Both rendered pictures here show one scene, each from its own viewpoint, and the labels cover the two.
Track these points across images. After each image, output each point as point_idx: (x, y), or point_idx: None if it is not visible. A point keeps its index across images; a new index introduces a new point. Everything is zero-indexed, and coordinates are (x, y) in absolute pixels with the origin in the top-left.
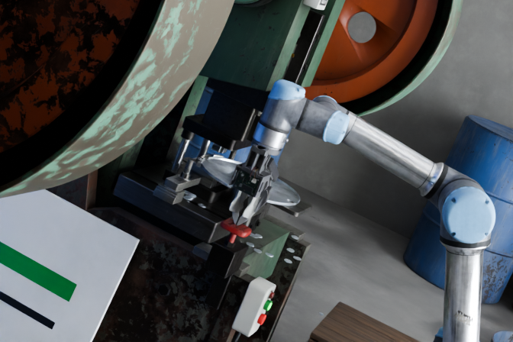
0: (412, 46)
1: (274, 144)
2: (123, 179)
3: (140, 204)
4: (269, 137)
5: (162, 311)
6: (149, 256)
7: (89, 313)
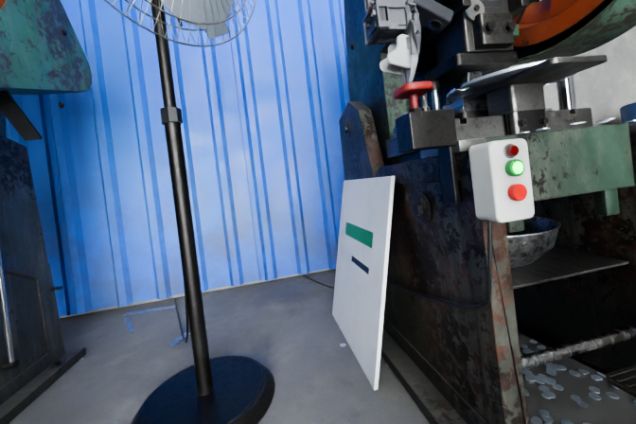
0: None
1: None
2: (387, 142)
3: (397, 151)
4: None
5: (429, 233)
6: (406, 186)
7: (379, 252)
